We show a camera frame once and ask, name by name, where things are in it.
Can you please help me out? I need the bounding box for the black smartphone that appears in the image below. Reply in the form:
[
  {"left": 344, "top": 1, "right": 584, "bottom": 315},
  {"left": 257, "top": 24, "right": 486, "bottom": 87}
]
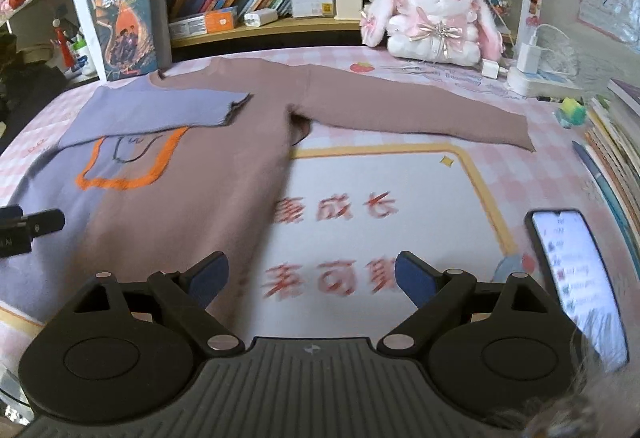
[{"left": 525, "top": 209, "right": 629, "bottom": 372}]

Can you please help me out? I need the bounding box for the pink checkered desk mat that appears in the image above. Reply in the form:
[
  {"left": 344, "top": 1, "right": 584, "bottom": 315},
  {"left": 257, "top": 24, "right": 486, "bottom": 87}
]
[{"left": 0, "top": 44, "right": 640, "bottom": 369}]

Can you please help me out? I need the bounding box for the red tassel ornament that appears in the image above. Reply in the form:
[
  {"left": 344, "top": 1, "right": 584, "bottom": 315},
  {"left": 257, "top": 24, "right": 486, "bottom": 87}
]
[{"left": 52, "top": 18, "right": 75, "bottom": 69}]

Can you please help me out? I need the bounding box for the white jar green lid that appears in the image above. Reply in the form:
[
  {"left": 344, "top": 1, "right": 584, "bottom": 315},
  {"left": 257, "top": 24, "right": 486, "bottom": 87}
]
[{"left": 73, "top": 34, "right": 98, "bottom": 77}]

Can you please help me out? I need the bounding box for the purple and brown sweater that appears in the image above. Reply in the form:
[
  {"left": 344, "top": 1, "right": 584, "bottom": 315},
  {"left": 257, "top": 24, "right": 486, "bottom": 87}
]
[{"left": 1, "top": 57, "right": 533, "bottom": 326}]

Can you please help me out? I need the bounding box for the cream pen holder box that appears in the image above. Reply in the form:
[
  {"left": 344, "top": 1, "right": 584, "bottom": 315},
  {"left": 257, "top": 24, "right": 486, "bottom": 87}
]
[{"left": 334, "top": 0, "right": 363, "bottom": 20}]

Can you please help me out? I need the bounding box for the stack of workbooks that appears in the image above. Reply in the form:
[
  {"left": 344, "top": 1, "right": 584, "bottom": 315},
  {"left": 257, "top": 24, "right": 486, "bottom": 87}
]
[{"left": 575, "top": 79, "right": 639, "bottom": 267}]

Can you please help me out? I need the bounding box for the Harry Potter book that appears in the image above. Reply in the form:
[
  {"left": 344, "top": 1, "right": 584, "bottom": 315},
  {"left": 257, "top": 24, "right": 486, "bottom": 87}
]
[{"left": 93, "top": 0, "right": 172, "bottom": 81}]

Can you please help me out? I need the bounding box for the white charger cube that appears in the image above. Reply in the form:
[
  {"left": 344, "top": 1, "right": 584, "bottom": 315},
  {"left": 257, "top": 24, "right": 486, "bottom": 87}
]
[{"left": 243, "top": 8, "right": 279, "bottom": 28}]

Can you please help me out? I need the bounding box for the wooden shelf board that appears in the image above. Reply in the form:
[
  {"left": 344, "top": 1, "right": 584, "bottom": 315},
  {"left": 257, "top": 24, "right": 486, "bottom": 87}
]
[{"left": 171, "top": 17, "right": 360, "bottom": 49}]

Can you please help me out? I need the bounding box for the orange white toothpaste box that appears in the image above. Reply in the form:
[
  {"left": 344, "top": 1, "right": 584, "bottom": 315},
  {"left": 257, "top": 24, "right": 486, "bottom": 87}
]
[{"left": 168, "top": 6, "right": 239, "bottom": 41}]

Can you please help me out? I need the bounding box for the pink white bunny plush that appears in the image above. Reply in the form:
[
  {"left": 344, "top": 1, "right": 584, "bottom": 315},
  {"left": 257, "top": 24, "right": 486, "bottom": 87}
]
[{"left": 360, "top": 0, "right": 503, "bottom": 67}]

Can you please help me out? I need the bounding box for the white power strip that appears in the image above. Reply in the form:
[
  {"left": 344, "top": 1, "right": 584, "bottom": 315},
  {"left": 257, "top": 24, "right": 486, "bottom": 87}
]
[{"left": 505, "top": 24, "right": 584, "bottom": 100}]

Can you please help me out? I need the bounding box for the green yellow eraser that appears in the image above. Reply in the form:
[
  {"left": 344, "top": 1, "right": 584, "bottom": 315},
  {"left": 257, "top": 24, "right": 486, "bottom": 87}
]
[{"left": 554, "top": 98, "right": 587, "bottom": 129}]

